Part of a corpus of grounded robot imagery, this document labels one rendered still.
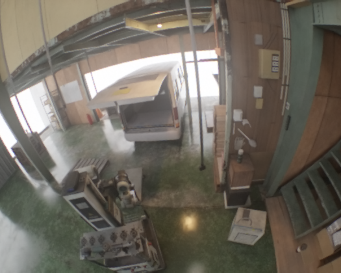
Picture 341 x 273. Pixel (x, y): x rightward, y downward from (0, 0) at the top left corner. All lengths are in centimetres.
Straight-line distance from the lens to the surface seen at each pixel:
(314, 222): 265
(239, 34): 174
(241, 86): 180
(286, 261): 261
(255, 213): 212
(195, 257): 238
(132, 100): 225
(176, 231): 252
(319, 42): 180
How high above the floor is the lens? 233
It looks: 33 degrees down
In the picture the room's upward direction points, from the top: 10 degrees counter-clockwise
